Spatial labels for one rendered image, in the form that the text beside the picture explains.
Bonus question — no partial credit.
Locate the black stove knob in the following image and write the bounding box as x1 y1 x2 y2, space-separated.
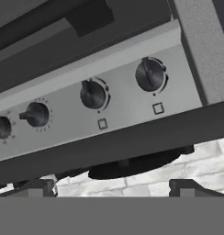
0 116 13 140
18 102 50 129
79 79 109 110
134 57 166 93

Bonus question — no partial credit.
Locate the black round hob burner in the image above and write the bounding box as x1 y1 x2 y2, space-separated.
87 145 196 181

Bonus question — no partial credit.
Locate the dark oven door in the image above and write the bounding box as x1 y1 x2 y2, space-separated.
0 0 173 96

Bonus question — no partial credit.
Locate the black oven door handle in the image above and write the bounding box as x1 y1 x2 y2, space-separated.
65 0 116 39

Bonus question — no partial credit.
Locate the grey cabinet front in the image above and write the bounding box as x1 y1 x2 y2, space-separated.
168 0 224 106

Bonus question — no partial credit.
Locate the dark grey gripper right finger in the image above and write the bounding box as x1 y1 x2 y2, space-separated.
168 178 224 198

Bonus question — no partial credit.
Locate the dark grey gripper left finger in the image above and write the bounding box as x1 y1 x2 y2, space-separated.
0 178 58 198

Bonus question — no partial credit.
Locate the steel stove with black hob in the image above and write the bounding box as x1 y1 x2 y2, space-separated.
0 0 224 188

